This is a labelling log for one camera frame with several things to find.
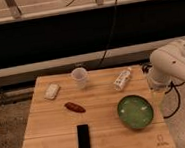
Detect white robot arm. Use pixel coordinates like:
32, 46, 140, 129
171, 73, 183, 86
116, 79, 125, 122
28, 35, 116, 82
147, 39, 185, 90

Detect black rectangular eraser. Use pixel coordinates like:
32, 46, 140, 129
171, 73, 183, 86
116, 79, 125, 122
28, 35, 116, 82
77, 125, 91, 148

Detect clear plastic cup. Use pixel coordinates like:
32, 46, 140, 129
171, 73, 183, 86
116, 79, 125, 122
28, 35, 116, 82
71, 67, 88, 89

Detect white plastic bottle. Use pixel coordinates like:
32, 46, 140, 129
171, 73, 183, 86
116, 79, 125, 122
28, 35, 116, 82
113, 67, 132, 91

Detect brown oblong object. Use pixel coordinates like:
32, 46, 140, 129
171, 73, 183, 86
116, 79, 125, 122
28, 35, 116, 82
64, 102, 86, 113

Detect white rectangular sponge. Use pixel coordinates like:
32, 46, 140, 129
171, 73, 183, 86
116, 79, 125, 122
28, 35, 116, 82
44, 83, 60, 100

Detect green round bowl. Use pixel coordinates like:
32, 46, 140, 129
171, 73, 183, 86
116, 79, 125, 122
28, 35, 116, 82
117, 95, 154, 130

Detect black floor cables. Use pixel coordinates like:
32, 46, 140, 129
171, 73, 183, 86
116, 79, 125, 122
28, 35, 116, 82
140, 58, 185, 122

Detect black hanging cable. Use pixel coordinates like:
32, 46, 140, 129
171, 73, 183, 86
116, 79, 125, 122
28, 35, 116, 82
89, 0, 127, 69

